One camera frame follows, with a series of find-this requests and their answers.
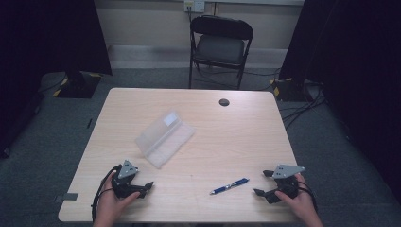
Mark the dark round table grommet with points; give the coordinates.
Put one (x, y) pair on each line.
(224, 102)

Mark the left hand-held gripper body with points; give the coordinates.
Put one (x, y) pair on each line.
(126, 171)

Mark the clear plastic pencil case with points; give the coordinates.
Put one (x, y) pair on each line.
(164, 140)

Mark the black curtain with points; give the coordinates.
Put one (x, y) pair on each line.
(356, 78)
(38, 47)

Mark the white wall outlet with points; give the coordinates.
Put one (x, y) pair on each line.
(194, 5)

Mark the person's right hand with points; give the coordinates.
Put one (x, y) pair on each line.
(302, 203)

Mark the black stand base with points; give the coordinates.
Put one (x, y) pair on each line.
(78, 85)
(291, 90)

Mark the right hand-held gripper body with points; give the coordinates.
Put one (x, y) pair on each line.
(287, 171)

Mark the grey tape strip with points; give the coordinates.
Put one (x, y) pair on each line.
(66, 197)

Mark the person's left hand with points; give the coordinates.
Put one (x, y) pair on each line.
(110, 203)

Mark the blue and silver pen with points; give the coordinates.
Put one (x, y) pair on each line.
(231, 185)

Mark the black folding chair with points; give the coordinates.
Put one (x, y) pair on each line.
(219, 48)

